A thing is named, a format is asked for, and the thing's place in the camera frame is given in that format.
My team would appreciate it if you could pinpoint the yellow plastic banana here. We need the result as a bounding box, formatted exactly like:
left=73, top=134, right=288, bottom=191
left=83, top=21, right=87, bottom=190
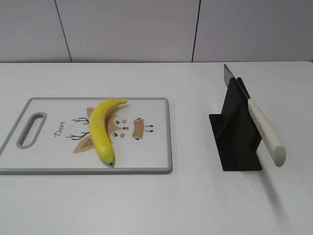
left=89, top=99, right=129, bottom=167

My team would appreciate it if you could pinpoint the white deer cutting board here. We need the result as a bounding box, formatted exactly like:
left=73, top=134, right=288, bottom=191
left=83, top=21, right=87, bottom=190
left=0, top=97, right=173, bottom=174

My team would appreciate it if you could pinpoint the black knife stand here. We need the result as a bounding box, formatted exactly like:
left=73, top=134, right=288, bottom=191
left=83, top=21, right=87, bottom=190
left=209, top=77, right=262, bottom=171

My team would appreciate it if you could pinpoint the white-handled kitchen knife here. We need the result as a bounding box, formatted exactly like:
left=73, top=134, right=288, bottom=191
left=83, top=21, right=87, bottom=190
left=224, top=64, right=287, bottom=167

